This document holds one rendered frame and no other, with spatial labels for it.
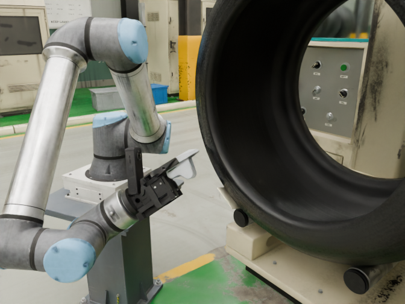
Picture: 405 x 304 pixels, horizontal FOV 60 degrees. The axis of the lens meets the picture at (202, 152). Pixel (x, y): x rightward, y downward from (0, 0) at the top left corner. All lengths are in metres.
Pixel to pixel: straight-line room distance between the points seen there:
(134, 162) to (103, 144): 0.71
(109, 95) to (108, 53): 5.22
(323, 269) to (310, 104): 0.87
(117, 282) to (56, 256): 1.03
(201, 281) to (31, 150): 1.39
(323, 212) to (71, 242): 0.56
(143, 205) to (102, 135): 0.73
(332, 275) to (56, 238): 0.59
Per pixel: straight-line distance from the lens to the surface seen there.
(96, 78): 8.98
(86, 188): 1.58
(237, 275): 2.10
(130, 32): 0.99
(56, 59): 1.00
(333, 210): 0.89
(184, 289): 2.01
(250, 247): 0.84
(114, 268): 1.74
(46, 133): 0.90
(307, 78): 1.57
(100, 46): 1.00
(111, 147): 1.53
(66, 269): 0.79
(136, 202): 0.86
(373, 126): 1.00
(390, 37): 0.97
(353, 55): 1.46
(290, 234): 0.68
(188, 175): 0.80
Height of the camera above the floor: 1.31
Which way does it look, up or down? 19 degrees down
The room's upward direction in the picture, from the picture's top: straight up
